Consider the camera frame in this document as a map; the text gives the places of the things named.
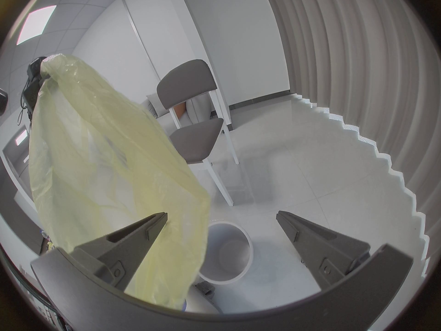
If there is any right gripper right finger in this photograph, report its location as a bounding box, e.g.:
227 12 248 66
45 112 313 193
276 210 372 292

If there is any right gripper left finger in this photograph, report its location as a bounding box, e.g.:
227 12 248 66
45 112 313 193
73 212 169 292

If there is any yellow plastic bag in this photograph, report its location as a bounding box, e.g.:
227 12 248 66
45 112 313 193
28 54 211 311

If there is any white trash bin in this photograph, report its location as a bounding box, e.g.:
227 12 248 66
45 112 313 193
198 221 254 285

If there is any grey and white chair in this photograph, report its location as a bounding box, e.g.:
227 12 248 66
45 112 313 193
157 60 238 207

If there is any white sofa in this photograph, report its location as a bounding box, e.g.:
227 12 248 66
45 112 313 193
146 93 221 135

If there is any pale grey cushion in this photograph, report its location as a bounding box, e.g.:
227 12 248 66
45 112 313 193
187 96 211 121
146 93 162 118

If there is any pale grey curtain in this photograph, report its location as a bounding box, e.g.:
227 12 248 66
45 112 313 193
258 0 441 282

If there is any ceiling light panel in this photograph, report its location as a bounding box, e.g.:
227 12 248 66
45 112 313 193
16 6 57 45

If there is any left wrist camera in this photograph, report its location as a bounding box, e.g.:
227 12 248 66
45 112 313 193
28 57 47 81

